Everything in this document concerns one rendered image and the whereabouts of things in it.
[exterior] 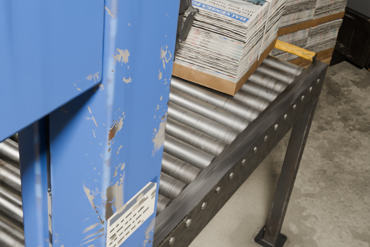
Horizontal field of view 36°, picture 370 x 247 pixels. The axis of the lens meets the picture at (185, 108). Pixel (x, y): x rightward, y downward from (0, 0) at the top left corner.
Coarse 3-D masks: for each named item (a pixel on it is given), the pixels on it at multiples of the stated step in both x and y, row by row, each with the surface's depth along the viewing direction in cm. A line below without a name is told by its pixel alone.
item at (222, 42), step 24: (192, 0) 153; (216, 0) 156; (240, 0) 158; (192, 24) 153; (216, 24) 149; (240, 24) 146; (192, 48) 157; (216, 48) 154; (240, 48) 151; (216, 72) 157; (240, 72) 157
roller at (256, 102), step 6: (198, 84) 166; (216, 90) 163; (240, 90) 162; (228, 96) 162; (234, 96) 161; (240, 96) 161; (246, 96) 160; (252, 96) 160; (258, 96) 161; (246, 102) 160; (252, 102) 159; (258, 102) 158; (264, 102) 158; (270, 102) 159; (258, 108) 158; (264, 108) 157
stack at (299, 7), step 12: (288, 0) 286; (300, 0) 292; (312, 0) 300; (288, 12) 292; (300, 12) 297; (312, 12) 304; (288, 24) 296; (288, 36) 302; (300, 36) 309; (276, 48) 300; (288, 60) 313
